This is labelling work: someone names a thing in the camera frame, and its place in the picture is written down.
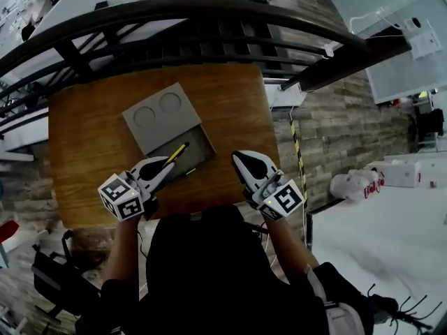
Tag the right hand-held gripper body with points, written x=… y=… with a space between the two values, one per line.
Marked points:
x=277 y=199

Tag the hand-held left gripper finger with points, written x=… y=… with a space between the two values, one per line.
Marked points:
x=146 y=161
x=161 y=180

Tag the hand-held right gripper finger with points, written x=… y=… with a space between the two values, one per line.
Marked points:
x=262 y=159
x=241 y=173

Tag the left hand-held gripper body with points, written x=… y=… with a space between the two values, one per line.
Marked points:
x=120 y=197

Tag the yellow small item pen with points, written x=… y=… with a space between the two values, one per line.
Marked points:
x=177 y=153

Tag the grey cardboard box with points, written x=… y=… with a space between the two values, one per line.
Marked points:
x=164 y=120

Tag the person's right forearm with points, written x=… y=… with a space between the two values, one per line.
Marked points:
x=291 y=243

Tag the grey white shoulder bag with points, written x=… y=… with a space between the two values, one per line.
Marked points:
x=340 y=312

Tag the person's left forearm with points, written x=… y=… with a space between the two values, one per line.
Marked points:
x=120 y=250

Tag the yellow black striped tape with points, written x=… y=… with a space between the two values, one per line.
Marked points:
x=298 y=159

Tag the white plastic bag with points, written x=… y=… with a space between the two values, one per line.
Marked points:
x=352 y=185

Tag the person's black clothing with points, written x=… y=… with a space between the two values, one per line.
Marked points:
x=216 y=274

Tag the black folding chair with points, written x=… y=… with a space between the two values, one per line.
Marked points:
x=59 y=277

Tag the red plastic object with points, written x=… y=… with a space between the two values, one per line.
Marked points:
x=7 y=230

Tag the white cardboard carton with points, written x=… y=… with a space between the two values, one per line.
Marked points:
x=401 y=173

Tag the dark curved metal railing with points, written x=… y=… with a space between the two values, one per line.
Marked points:
x=181 y=10

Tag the black spiky stand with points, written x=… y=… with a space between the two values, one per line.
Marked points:
x=401 y=312

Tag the frosted glass panel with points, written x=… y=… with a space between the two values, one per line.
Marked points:
x=394 y=47

